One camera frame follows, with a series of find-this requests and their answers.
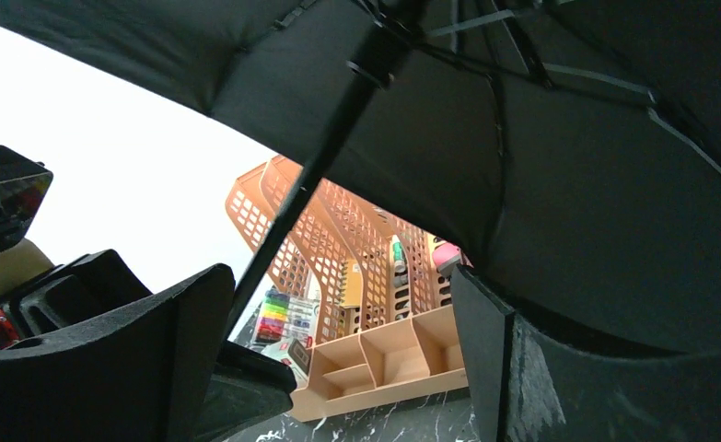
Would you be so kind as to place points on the small white red box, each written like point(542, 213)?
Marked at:
point(294, 354)

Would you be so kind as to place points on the green capped glue stick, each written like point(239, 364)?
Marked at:
point(399, 264)

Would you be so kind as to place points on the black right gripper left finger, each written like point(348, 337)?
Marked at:
point(93, 355)

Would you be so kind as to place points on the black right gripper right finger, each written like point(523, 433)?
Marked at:
point(536, 375)

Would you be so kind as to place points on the pink eraser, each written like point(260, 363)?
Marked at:
point(446, 257)

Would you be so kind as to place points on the colourful marker pen pack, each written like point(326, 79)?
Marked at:
point(283, 316)

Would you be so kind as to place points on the orange plastic desk organizer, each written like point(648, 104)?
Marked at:
point(400, 344)

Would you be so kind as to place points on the lavender folding umbrella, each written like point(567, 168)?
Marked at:
point(571, 148)

